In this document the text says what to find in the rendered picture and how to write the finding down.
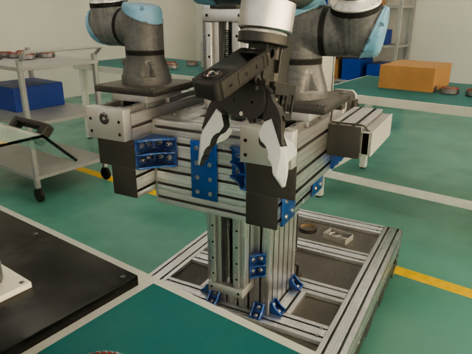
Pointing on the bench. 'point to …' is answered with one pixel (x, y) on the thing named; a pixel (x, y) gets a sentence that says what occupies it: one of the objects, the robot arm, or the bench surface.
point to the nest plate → (12, 284)
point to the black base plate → (51, 284)
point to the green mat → (164, 330)
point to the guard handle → (32, 125)
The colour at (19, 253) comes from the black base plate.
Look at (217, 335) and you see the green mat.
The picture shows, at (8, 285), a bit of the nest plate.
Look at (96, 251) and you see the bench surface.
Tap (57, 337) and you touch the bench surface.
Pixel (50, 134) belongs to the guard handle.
